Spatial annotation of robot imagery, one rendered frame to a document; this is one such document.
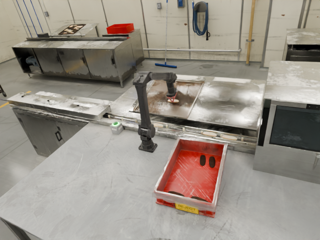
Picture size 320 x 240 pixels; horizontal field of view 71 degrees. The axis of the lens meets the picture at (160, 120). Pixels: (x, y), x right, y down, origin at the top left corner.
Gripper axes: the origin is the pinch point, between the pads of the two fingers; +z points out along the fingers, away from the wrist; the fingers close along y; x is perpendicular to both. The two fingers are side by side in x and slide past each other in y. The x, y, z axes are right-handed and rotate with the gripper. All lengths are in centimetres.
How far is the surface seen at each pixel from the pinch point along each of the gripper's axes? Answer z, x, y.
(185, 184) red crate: -2, 33, 77
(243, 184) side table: 0, 64, 67
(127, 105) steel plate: 10.8, -48.5, 1.6
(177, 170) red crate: -1, 25, 68
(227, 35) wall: 91, -1, -332
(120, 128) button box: 0, -32, 40
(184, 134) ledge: 1.0, 20.6, 36.3
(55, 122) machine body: 13, -117, 34
